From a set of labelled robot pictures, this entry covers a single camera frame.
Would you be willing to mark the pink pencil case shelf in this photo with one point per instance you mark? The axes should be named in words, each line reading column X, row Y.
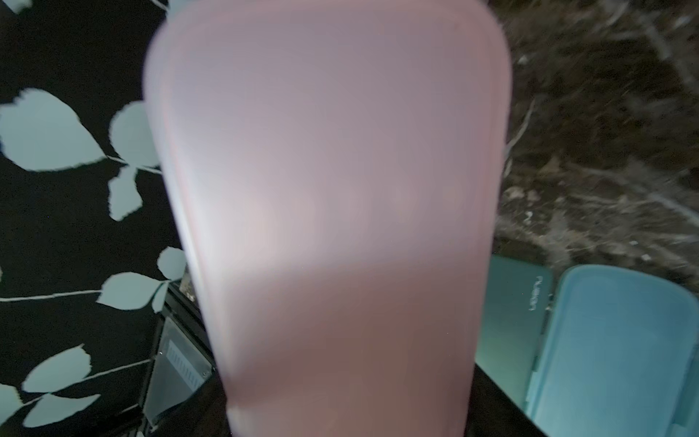
column 334, row 170

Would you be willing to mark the dark green pencil case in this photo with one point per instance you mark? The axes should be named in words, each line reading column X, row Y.
column 516, row 298

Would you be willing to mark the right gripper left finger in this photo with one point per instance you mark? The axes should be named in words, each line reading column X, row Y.
column 201, row 415

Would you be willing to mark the teal pencil case shelf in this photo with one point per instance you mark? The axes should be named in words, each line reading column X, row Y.
column 616, row 355

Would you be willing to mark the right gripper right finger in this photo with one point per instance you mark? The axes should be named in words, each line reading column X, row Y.
column 492, row 413

